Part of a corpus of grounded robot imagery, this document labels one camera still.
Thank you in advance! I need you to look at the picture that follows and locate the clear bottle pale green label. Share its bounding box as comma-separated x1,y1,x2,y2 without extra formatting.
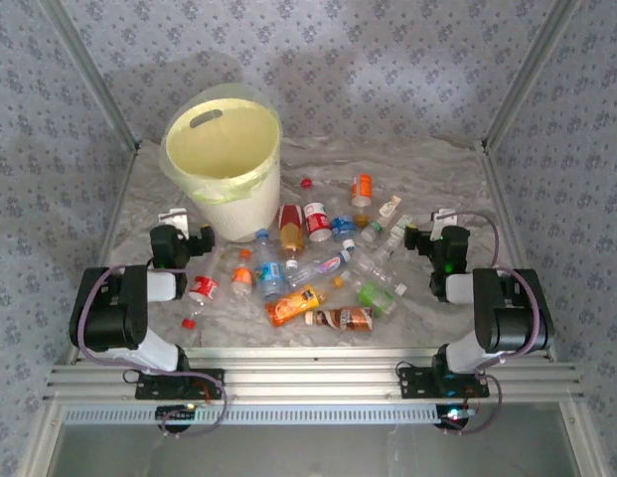
375,214,413,265

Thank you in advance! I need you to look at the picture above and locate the white illustrated label tea bottle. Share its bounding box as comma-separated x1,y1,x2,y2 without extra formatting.
360,194,403,243

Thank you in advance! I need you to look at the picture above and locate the red cola label bottle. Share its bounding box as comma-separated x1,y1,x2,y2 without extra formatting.
181,257,223,332

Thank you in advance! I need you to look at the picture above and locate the clear unlabelled bottle white cap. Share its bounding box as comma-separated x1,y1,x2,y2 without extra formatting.
348,247,408,297

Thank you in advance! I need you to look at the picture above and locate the blue label water bottle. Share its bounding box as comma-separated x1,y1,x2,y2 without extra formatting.
252,228,288,301

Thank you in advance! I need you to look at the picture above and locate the orange label bottle gold cap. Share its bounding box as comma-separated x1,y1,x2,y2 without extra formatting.
350,172,375,226

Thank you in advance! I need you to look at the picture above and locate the small blue label bottle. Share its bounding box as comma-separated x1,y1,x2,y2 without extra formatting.
330,213,360,243

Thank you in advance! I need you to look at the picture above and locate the red and gold label bottle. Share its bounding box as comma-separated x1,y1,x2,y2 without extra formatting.
276,203,308,272

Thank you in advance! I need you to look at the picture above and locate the purple label clear bottle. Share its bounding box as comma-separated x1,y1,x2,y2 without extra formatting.
286,238,357,289

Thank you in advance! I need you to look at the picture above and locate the red white label water bottle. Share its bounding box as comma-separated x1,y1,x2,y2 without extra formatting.
300,177,334,243

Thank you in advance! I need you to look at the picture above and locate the brown chocolate drink bottle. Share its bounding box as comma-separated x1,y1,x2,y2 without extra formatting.
305,306,375,333

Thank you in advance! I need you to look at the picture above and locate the orange juice bottle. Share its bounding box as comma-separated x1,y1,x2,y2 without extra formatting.
264,276,346,329

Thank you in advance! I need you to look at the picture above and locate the white ribbed plastic bin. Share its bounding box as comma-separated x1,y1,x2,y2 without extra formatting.
161,96,284,244

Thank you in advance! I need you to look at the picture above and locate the translucent yellow-green bin liner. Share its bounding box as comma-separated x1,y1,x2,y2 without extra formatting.
158,81,284,205

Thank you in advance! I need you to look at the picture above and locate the aluminium table edge bar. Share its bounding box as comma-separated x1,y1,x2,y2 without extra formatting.
77,346,557,364

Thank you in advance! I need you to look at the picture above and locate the black circuit board with LED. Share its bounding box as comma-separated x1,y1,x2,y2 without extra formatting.
155,404,199,433
435,404,477,431

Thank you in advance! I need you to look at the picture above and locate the wide aluminium base beam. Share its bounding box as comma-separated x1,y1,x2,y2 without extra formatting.
43,362,586,402

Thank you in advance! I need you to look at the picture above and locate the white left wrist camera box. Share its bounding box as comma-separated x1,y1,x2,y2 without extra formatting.
157,208,189,235

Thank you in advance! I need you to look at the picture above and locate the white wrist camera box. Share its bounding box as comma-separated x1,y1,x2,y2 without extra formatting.
430,208,461,233
157,208,189,235

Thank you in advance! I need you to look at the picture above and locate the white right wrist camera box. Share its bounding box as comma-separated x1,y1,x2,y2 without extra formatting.
430,208,461,233

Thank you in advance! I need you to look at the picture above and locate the purple cable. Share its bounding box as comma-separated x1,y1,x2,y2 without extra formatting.
69,226,229,439
439,211,542,438

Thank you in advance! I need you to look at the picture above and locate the aluminium upright post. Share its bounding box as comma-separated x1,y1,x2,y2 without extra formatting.
481,0,585,153
39,0,143,153

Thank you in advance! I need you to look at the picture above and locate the grey slotted cable duct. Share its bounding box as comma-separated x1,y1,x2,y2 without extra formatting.
63,403,481,427

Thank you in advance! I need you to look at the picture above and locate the aluminium frame leg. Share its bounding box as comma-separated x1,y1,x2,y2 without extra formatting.
17,401,66,477
559,400,605,477

